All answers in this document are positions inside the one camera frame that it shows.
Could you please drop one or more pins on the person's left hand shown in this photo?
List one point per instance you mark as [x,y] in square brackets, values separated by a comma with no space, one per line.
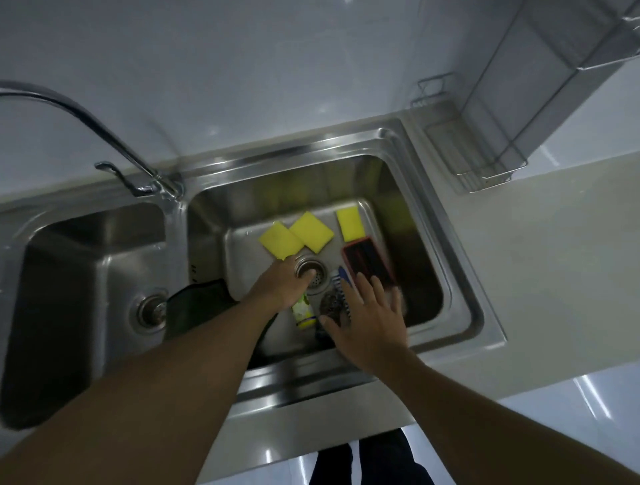
[280,287]

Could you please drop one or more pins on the person's right hand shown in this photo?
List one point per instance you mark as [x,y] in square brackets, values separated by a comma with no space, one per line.
[377,335]

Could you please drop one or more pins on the green-capped dish soap bottle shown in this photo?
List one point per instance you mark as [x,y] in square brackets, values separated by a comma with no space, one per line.
[302,315]

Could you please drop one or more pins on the yellow sponge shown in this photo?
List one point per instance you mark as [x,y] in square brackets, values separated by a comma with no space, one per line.
[312,232]
[350,225]
[280,241]

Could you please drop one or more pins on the steel wool scrubber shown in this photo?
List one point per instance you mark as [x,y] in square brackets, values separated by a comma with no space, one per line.
[332,302]

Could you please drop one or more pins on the blue white scrub brush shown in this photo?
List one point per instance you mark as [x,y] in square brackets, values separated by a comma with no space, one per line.
[344,277]

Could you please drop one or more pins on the red tray with black sponge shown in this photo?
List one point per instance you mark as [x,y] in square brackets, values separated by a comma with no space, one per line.
[370,260]

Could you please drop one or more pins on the stainless steel double sink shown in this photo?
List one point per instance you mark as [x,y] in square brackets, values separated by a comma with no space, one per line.
[75,280]

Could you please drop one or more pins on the person's left forearm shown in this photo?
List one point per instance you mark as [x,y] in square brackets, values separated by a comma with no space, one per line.
[140,399]

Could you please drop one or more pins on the person's right forearm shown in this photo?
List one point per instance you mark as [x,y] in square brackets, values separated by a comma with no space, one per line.
[500,434]

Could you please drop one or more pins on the person's dark trouser legs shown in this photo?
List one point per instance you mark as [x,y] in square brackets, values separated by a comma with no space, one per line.
[385,462]

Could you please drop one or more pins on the metal drain strainer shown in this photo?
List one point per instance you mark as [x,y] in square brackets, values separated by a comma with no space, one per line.
[321,281]
[150,312]

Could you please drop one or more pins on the chrome gooseneck faucet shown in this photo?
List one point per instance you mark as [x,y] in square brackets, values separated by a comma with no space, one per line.
[75,107]

